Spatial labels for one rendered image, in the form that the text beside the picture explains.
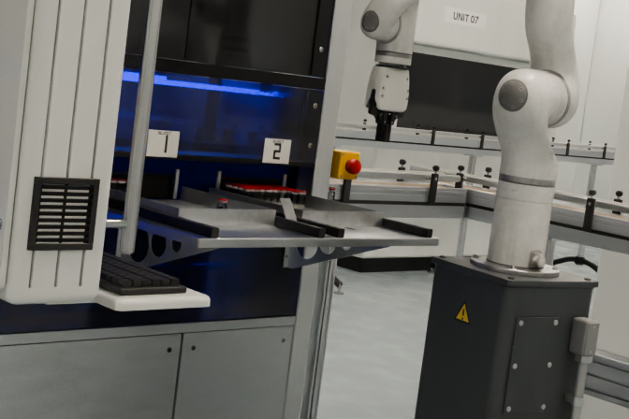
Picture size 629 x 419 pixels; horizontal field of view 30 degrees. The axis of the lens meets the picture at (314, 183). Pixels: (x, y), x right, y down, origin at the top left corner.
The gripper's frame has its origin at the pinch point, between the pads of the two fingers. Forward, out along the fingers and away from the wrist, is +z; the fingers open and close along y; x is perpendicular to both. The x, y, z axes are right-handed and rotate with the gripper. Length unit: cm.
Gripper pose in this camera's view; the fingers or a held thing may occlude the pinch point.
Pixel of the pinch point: (383, 133)
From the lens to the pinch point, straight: 270.9
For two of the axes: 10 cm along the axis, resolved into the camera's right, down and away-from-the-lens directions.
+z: -1.3, 9.9, 0.9
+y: -7.3, -0.3, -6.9
